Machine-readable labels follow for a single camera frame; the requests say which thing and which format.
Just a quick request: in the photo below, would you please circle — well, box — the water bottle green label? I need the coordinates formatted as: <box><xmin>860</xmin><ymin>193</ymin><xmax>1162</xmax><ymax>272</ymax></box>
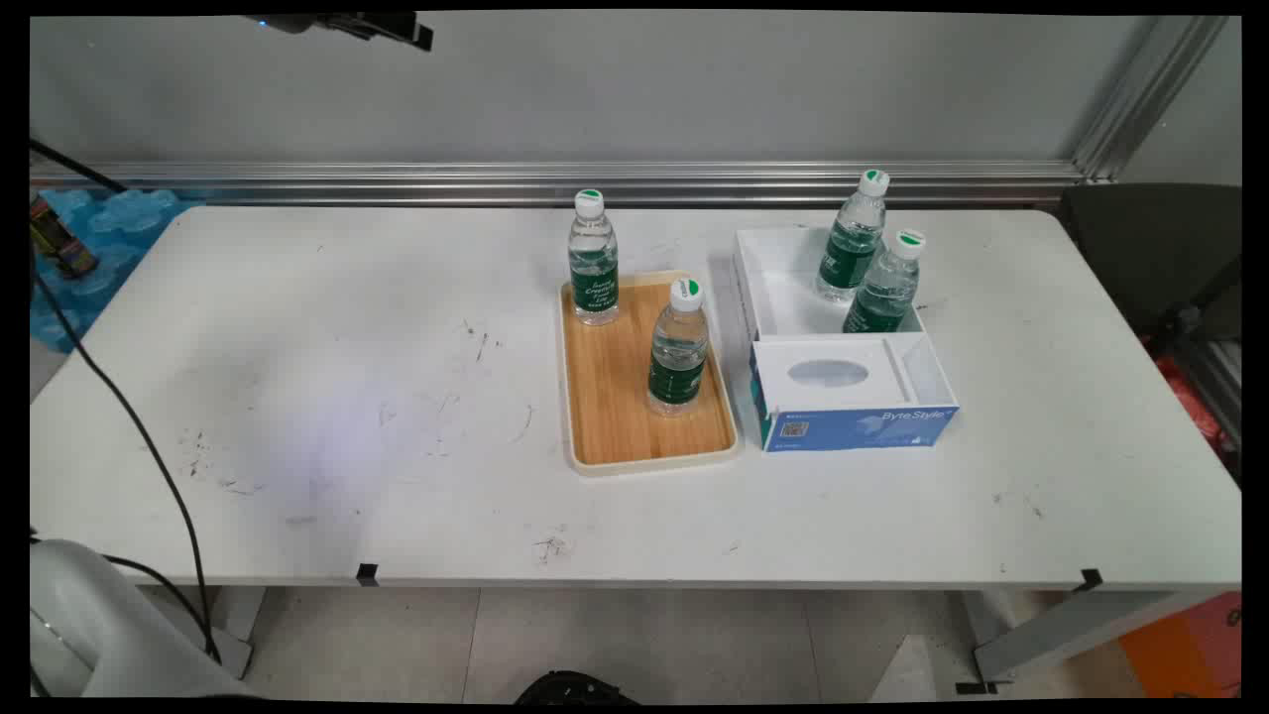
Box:
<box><xmin>646</xmin><ymin>278</ymin><xmax>712</xmax><ymax>417</ymax></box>
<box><xmin>567</xmin><ymin>188</ymin><xmax>622</xmax><ymax>327</ymax></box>
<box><xmin>841</xmin><ymin>228</ymin><xmax>927</xmax><ymax>335</ymax></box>
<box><xmin>815</xmin><ymin>169</ymin><xmax>891</xmax><ymax>304</ymax></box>

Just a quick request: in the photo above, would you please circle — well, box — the bamboo tray cream rim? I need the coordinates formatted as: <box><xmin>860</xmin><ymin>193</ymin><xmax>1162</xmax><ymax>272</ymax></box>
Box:
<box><xmin>557</xmin><ymin>270</ymin><xmax>743</xmax><ymax>479</ymax></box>

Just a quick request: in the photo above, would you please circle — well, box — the white blue cardboard box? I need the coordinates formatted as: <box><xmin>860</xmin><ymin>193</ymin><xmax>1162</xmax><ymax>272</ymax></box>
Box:
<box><xmin>732</xmin><ymin>224</ymin><xmax>961</xmax><ymax>454</ymax></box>

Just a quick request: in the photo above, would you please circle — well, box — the black round floor object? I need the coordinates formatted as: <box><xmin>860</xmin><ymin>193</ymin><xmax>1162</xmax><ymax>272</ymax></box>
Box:
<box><xmin>514</xmin><ymin>670</ymin><xmax>641</xmax><ymax>705</ymax></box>

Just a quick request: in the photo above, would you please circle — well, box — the white table leg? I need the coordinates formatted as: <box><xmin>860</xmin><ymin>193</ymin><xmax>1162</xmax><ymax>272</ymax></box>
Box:
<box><xmin>203</xmin><ymin>587</ymin><xmax>268</xmax><ymax>681</ymax></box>
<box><xmin>957</xmin><ymin>590</ymin><xmax>1222</xmax><ymax>687</ymax></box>

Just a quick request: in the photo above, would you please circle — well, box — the red patterned bag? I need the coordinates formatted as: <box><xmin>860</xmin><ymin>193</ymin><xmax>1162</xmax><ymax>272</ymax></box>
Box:
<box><xmin>1153</xmin><ymin>352</ymin><xmax>1232</xmax><ymax>459</ymax></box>

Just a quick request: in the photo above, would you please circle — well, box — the dark printed can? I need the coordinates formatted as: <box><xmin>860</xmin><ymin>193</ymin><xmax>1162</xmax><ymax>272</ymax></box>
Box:
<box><xmin>30</xmin><ymin>193</ymin><xmax>99</xmax><ymax>282</ymax></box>

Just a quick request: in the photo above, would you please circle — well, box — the orange box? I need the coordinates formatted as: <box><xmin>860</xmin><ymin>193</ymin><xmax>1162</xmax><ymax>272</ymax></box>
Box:
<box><xmin>1118</xmin><ymin>592</ymin><xmax>1242</xmax><ymax>699</ymax></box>

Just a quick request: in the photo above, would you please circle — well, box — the horizontal aluminium frame rail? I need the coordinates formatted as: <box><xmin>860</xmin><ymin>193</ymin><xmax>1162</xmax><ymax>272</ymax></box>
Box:
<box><xmin>30</xmin><ymin>161</ymin><xmax>1088</xmax><ymax>208</ymax></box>

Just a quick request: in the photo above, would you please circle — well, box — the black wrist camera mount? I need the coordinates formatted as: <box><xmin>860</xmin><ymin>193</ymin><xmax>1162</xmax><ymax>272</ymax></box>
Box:
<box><xmin>243</xmin><ymin>12</ymin><xmax>435</xmax><ymax>53</ymax></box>

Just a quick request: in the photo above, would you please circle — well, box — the long black robot cable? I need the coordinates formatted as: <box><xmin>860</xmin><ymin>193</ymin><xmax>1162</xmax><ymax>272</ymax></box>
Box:
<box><xmin>99</xmin><ymin>553</ymin><xmax>217</xmax><ymax>651</ymax></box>
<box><xmin>30</xmin><ymin>266</ymin><xmax>222</xmax><ymax>663</ymax></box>

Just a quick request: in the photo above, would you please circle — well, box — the slanted aluminium frame post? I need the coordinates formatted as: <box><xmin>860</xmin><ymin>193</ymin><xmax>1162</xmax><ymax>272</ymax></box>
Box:
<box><xmin>1071</xmin><ymin>15</ymin><xmax>1230</xmax><ymax>185</ymax></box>

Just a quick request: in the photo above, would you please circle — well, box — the grey aluminium side rail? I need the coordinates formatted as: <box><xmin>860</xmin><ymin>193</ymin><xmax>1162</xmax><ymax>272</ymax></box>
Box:
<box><xmin>1175</xmin><ymin>335</ymin><xmax>1242</xmax><ymax>459</ymax></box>

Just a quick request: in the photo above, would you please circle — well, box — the thin black background cable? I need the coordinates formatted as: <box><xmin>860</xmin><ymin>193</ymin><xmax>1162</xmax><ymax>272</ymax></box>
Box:
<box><xmin>30</xmin><ymin>139</ymin><xmax>128</xmax><ymax>194</ymax></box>

